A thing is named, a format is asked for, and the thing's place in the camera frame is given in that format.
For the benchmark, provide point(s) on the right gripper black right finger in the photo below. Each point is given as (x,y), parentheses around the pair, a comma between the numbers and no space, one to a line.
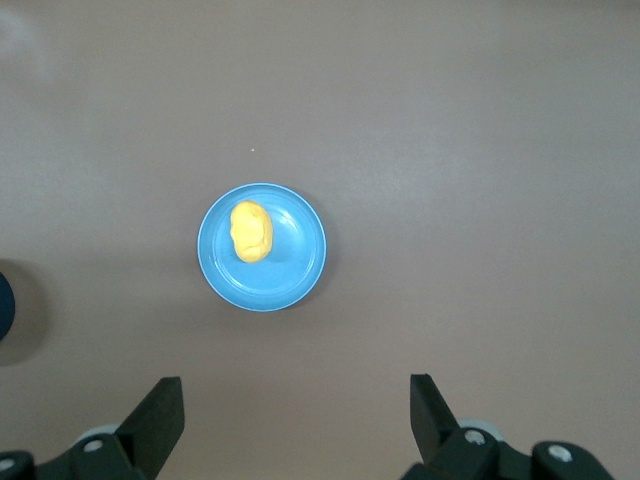
(435,430)

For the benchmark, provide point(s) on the yellow potato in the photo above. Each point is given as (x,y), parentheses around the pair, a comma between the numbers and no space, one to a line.
(251,232)

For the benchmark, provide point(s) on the blue round plate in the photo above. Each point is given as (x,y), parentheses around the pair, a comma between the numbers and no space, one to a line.
(280,280)

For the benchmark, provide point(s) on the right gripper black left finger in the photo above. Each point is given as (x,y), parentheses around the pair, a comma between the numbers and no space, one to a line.
(150,430)

